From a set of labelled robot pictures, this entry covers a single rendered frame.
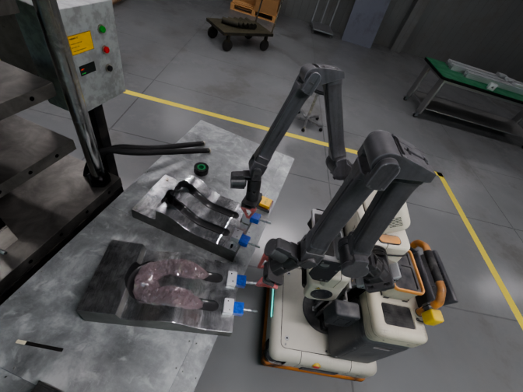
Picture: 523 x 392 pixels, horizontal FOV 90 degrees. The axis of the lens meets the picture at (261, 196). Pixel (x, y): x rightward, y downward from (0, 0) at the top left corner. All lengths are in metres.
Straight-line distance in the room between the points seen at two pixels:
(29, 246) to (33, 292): 0.21
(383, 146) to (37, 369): 1.13
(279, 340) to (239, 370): 0.35
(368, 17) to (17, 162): 8.22
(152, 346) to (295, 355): 0.88
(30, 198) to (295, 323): 1.49
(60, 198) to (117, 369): 0.79
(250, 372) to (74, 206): 1.35
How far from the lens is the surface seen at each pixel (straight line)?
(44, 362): 1.16
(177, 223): 1.16
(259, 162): 1.00
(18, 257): 1.37
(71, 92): 1.21
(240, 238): 1.15
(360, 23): 8.61
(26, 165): 1.30
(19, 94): 1.18
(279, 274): 0.90
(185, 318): 1.02
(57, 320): 1.18
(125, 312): 1.06
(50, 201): 1.50
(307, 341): 1.75
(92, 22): 1.40
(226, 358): 1.91
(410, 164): 0.56
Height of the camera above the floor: 1.86
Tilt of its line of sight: 46 degrees down
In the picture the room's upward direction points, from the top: 20 degrees clockwise
